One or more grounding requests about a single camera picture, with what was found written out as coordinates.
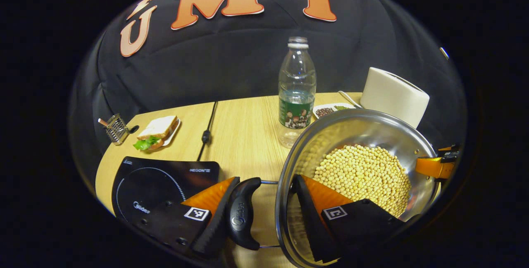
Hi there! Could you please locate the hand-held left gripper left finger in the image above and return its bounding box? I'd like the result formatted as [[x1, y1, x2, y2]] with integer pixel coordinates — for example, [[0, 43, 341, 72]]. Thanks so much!
[[136, 176, 241, 259]]

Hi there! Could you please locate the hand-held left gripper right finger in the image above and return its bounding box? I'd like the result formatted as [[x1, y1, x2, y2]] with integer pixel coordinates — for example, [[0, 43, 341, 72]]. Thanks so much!
[[291, 174, 407, 263]]

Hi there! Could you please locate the black induction cooktop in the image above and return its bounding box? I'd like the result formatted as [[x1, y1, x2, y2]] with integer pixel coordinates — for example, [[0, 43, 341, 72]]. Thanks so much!
[[112, 156, 220, 223]]

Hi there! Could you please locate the stainless steel pot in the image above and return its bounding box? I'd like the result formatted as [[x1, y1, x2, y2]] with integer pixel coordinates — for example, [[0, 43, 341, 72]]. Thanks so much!
[[229, 109, 441, 268]]

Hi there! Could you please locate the pile of soybeans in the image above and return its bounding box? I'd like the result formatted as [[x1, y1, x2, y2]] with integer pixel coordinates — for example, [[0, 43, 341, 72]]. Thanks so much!
[[313, 145, 412, 218]]

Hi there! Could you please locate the white toaster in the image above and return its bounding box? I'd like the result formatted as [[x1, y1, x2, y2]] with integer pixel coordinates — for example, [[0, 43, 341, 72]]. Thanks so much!
[[360, 67, 430, 129]]

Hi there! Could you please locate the small white plate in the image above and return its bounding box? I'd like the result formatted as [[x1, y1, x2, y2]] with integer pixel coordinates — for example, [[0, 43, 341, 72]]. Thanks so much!
[[162, 119, 181, 147]]

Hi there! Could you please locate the metal spoon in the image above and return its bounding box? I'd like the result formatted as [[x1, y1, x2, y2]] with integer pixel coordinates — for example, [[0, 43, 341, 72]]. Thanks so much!
[[338, 91, 362, 109]]

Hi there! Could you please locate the white divided bean dish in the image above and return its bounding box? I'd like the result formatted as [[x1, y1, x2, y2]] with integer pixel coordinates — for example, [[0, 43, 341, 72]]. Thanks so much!
[[313, 103, 356, 120]]

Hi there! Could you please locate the sandwich with lettuce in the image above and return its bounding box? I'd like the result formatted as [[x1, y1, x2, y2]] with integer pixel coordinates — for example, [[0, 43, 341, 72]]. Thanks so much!
[[133, 115, 179, 151]]

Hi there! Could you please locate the clear plastic water bottle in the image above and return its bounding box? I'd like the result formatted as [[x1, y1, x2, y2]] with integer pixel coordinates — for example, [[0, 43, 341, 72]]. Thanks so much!
[[278, 36, 317, 148]]

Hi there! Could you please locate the black backdrop cloth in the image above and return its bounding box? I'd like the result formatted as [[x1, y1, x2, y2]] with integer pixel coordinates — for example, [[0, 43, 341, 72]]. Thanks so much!
[[68, 0, 467, 186]]

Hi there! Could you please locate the black power cable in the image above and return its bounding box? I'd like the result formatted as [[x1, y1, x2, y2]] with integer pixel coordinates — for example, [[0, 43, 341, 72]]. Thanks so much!
[[197, 101, 218, 162]]

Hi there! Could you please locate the metal wire basket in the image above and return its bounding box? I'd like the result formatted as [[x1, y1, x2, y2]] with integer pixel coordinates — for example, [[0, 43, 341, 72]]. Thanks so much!
[[98, 113, 140, 146]]

